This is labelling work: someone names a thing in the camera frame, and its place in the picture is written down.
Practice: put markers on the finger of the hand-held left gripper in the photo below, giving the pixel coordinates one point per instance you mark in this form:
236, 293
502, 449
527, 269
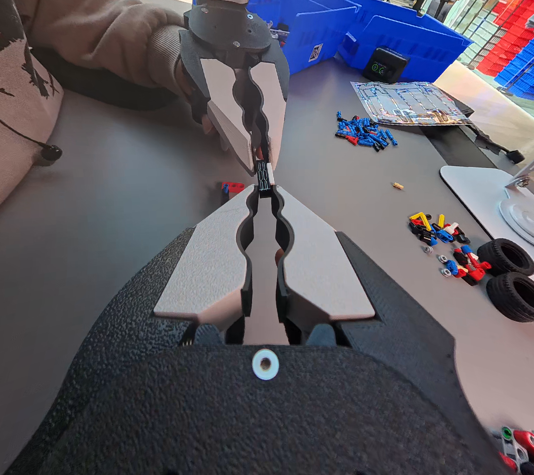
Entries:
223, 108
273, 108

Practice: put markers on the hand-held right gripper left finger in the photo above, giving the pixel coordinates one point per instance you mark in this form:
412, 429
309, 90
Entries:
204, 270

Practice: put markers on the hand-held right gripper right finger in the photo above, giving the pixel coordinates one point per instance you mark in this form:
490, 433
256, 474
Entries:
325, 270

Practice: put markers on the small black white toy brick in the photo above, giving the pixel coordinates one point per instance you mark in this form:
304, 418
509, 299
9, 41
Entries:
265, 179

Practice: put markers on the black toy beam assembly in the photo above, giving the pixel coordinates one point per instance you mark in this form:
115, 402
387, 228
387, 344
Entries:
233, 187

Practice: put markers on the grey desk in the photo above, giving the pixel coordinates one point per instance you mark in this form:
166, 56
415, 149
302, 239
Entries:
125, 191

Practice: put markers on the person's left hand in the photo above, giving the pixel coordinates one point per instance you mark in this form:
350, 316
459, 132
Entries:
207, 125

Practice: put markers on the grey toy parts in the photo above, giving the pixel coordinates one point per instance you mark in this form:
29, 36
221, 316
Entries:
278, 35

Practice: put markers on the blue bin with tag sticker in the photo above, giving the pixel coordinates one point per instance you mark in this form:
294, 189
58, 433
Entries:
317, 24

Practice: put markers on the pile of blue toy pins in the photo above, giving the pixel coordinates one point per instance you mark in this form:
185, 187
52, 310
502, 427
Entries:
365, 133

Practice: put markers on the small black display device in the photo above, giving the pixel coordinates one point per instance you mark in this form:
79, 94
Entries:
386, 66

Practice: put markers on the pile of mixed toy pieces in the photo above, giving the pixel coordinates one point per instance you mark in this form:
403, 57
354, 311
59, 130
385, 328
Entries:
442, 233

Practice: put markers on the shiny sticker sheet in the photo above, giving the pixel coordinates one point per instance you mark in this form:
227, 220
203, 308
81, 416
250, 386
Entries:
413, 103

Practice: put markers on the silver laptop stand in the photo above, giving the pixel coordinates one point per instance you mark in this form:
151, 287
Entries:
471, 191

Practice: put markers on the black rubber toy tire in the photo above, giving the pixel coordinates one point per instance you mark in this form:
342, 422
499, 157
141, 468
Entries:
504, 256
511, 297

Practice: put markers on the rack of red blue bins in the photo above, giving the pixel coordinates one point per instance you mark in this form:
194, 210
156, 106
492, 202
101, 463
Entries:
513, 45

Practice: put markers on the white blue toy race car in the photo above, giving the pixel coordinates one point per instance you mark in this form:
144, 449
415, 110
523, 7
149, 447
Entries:
521, 441

